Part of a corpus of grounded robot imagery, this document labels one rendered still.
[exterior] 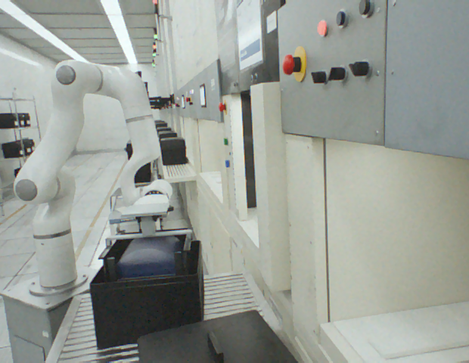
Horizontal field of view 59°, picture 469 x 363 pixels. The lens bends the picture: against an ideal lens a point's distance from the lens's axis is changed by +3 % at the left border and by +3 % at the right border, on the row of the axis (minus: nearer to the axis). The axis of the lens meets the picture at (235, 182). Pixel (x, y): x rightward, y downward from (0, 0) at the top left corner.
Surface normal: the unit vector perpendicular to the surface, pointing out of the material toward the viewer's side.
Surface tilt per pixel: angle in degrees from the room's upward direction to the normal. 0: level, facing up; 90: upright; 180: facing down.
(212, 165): 90
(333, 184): 90
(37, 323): 90
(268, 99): 90
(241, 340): 0
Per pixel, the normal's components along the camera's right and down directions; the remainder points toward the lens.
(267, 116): 0.20, 0.17
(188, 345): -0.06, -0.98
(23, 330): -0.55, 0.19
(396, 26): -0.98, 0.10
